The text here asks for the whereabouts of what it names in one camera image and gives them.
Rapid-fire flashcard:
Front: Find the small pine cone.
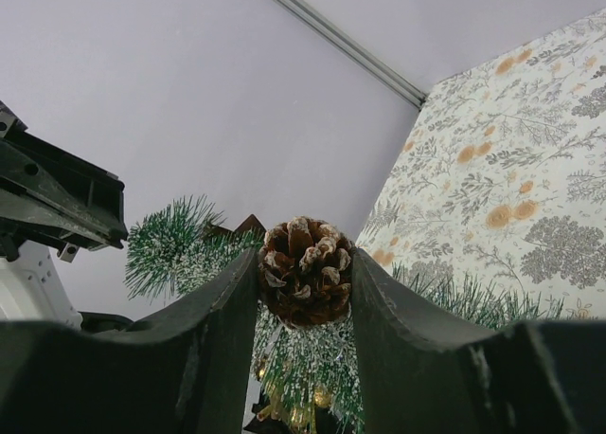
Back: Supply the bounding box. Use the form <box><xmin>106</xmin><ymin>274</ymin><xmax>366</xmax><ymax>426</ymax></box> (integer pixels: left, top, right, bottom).
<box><xmin>258</xmin><ymin>216</ymin><xmax>355</xmax><ymax>329</ymax></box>

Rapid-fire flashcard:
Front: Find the small green christmas tree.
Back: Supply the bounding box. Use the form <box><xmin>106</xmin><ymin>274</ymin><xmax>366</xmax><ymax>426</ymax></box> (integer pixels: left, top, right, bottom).
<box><xmin>123</xmin><ymin>194</ymin><xmax>564</xmax><ymax>434</ymax></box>

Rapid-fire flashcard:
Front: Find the floral patterned table mat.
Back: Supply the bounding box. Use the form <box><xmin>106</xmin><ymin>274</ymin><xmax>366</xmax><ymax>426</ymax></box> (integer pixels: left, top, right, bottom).
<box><xmin>357</xmin><ymin>11</ymin><xmax>605</xmax><ymax>319</ymax></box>

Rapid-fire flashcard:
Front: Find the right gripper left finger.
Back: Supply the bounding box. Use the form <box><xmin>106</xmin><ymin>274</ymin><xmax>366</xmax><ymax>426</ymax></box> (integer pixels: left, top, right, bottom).
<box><xmin>1</xmin><ymin>250</ymin><xmax>258</xmax><ymax>433</ymax></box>

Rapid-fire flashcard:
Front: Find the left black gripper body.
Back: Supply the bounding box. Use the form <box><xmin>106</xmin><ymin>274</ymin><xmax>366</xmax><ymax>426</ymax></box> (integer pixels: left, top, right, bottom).
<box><xmin>1</xmin><ymin>104</ymin><xmax>128</xmax><ymax>262</ymax></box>

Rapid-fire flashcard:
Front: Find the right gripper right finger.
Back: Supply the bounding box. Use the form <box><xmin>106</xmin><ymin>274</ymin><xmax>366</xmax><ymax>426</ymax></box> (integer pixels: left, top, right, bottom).
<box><xmin>351</xmin><ymin>250</ymin><xmax>605</xmax><ymax>434</ymax></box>

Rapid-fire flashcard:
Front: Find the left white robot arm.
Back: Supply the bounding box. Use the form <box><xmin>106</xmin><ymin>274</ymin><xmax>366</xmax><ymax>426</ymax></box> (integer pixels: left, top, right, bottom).
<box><xmin>1</xmin><ymin>105</ymin><xmax>128</xmax><ymax>332</ymax></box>

